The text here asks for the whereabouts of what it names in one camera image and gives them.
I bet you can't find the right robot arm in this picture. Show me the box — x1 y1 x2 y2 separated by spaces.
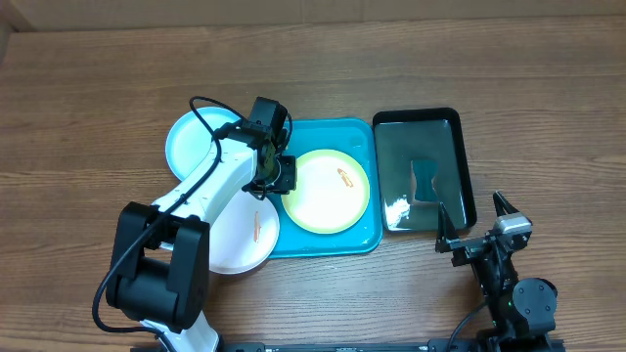
435 192 564 351

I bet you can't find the green scrub sponge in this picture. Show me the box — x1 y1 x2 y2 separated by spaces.
411 159 438 202

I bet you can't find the green rimmed plate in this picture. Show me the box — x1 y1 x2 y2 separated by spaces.
282 150 371 235

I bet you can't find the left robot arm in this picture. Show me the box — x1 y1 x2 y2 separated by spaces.
92 119 295 351

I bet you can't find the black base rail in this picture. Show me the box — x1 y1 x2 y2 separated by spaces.
129 339 568 352

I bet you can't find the blue rimmed plate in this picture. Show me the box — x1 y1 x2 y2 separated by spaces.
165 107 240 181

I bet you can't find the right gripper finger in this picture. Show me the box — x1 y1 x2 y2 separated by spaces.
435 202 460 252
492 191 519 217

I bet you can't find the black water basin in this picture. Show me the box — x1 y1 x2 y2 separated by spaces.
373 108 477 233

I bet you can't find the white pink plate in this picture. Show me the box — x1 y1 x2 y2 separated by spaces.
209 191 280 275

